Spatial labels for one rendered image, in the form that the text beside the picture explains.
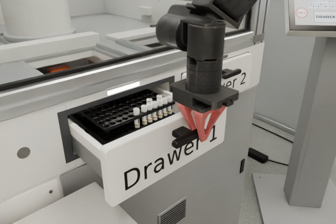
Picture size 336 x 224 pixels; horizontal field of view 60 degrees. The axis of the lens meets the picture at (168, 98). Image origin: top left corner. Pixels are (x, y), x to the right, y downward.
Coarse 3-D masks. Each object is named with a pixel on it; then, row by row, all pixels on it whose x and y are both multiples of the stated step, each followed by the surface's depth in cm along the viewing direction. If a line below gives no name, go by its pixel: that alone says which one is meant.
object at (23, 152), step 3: (24, 147) 51; (27, 147) 51; (18, 150) 50; (21, 150) 50; (24, 150) 51; (27, 150) 51; (18, 153) 50; (21, 153) 50; (24, 153) 51; (27, 153) 51; (18, 156) 50; (21, 156) 51; (24, 156) 51
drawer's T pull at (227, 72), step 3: (222, 69) 80; (225, 69) 80; (228, 69) 80; (234, 69) 80; (237, 69) 80; (240, 69) 80; (222, 72) 79; (225, 72) 78; (228, 72) 77; (231, 72) 78; (234, 72) 78; (237, 72) 79; (240, 72) 80; (222, 75) 76; (225, 75) 76; (228, 75) 77; (231, 75) 78; (234, 75) 79; (225, 78) 76
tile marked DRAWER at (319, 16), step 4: (316, 12) 105; (320, 12) 105; (324, 12) 105; (328, 12) 104; (332, 12) 104; (316, 16) 104; (320, 16) 104; (324, 16) 104; (328, 16) 104; (332, 16) 104; (316, 20) 104; (320, 20) 104; (324, 20) 104; (328, 20) 104; (332, 20) 104
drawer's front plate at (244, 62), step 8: (240, 56) 85; (248, 56) 87; (224, 64) 80; (232, 64) 83; (240, 64) 86; (248, 64) 89; (248, 72) 90; (224, 80) 83; (232, 80) 86; (240, 80) 89; (248, 80) 92; (232, 88) 87; (240, 88) 90
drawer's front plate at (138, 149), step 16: (192, 112) 53; (224, 112) 61; (144, 128) 48; (160, 128) 49; (224, 128) 63; (112, 144) 44; (128, 144) 45; (144, 144) 47; (160, 144) 50; (208, 144) 60; (112, 160) 44; (128, 160) 46; (144, 160) 48; (160, 160) 51; (176, 160) 54; (112, 176) 45; (128, 176) 47; (160, 176) 53; (112, 192) 46; (128, 192) 48
